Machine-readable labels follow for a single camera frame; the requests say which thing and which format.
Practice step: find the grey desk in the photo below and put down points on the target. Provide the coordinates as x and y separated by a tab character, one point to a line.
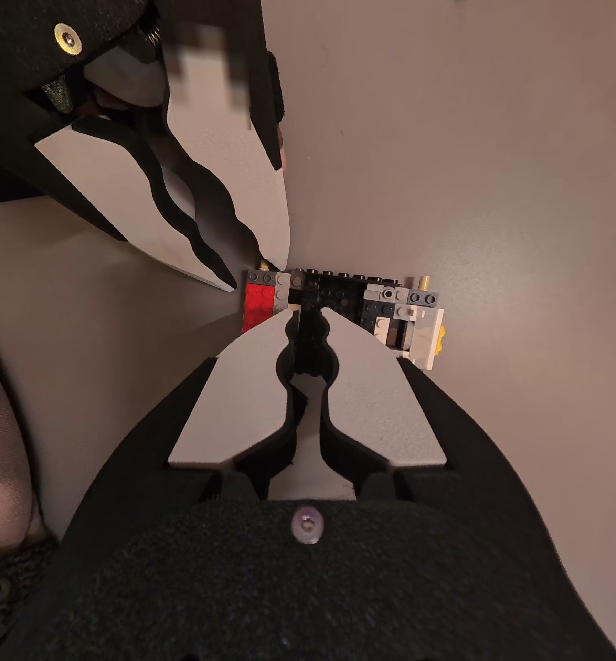
468	155

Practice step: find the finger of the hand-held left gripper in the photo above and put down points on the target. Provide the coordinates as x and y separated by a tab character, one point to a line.
251	196
112	196

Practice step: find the person's left hand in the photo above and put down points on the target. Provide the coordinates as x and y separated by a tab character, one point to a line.
283	157

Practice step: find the toy brick car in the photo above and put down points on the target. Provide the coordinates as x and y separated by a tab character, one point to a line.
339	294

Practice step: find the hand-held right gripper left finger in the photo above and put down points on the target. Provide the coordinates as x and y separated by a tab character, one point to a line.
230	403

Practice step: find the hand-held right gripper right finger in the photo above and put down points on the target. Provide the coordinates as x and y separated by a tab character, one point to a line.
385	403

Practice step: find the person's pale sweatshirt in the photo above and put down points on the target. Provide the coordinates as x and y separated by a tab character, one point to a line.
3	439

